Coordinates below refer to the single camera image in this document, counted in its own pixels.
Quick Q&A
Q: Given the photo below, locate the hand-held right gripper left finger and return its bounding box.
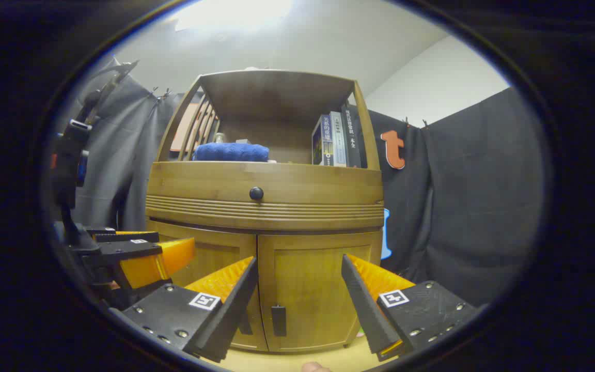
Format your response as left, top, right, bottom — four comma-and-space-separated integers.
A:
109, 256, 259, 363

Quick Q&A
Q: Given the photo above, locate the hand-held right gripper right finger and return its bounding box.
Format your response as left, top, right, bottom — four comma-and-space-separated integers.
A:
341, 253, 479, 362

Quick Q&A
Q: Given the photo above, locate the wooden cabinet door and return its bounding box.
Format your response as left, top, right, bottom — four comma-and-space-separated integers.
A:
147, 220, 269, 352
257, 231, 382, 353

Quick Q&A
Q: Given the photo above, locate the wooden double-door shoe cabinet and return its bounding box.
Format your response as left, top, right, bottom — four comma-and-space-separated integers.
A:
145, 69, 385, 353

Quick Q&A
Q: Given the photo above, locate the wooden cabinet drawer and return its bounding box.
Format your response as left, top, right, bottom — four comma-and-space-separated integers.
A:
146, 161, 385, 231

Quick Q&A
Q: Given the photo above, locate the folded blue towel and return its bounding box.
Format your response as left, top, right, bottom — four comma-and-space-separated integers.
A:
193, 143, 270, 162

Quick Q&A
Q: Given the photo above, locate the black backdrop cloth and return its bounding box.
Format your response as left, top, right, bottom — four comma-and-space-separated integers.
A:
68, 58, 542, 308

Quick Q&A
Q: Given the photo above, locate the dark blue cover book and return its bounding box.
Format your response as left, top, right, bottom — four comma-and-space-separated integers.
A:
312, 115, 334, 166

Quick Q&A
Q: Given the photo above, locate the black spine book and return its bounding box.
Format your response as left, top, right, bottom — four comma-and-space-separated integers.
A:
340, 103, 368, 169

